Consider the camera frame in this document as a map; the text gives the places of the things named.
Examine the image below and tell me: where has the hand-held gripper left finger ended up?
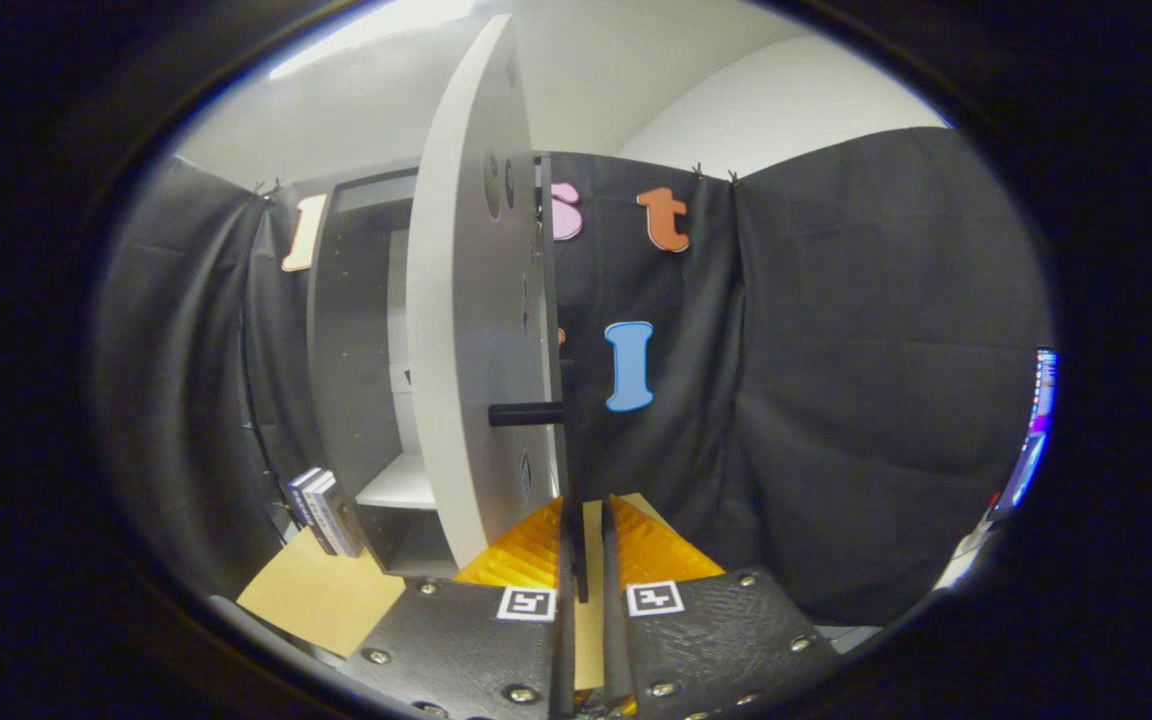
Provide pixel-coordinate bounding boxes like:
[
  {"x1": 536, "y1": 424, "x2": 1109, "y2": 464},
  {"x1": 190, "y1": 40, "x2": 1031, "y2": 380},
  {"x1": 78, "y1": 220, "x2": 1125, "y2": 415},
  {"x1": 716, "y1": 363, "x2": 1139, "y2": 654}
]
[{"x1": 341, "y1": 497, "x2": 578, "y2": 720}]

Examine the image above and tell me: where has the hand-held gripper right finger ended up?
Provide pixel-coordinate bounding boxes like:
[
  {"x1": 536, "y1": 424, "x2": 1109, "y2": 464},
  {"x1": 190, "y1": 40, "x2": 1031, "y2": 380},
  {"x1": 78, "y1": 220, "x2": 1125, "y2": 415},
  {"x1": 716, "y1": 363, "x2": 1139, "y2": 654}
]
[{"x1": 600, "y1": 492, "x2": 844, "y2": 720}]

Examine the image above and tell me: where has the black door handle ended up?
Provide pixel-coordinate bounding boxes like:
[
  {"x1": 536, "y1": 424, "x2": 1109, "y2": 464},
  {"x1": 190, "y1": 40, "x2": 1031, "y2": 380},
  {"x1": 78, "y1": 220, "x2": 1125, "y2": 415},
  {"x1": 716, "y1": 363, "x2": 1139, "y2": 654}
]
[{"x1": 488, "y1": 355, "x2": 592, "y2": 604}]

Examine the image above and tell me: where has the black backdrop cloth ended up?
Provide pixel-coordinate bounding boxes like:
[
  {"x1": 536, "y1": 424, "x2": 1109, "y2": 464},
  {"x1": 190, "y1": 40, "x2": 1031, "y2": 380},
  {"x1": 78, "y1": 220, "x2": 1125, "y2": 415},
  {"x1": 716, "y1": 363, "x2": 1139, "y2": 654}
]
[{"x1": 86, "y1": 125, "x2": 1052, "y2": 631}]

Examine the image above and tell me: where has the grey cabinet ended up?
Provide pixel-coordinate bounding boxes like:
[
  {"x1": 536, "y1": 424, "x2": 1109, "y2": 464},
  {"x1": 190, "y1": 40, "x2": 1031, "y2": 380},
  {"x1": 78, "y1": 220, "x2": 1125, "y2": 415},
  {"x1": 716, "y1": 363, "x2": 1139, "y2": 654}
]
[{"x1": 308, "y1": 152, "x2": 565, "y2": 579}]

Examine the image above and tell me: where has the computer monitor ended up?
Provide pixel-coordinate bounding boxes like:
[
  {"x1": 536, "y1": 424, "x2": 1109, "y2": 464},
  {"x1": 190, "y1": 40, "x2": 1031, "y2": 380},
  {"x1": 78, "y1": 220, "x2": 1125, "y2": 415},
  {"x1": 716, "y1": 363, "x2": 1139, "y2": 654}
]
[{"x1": 991, "y1": 347, "x2": 1060, "y2": 521}]

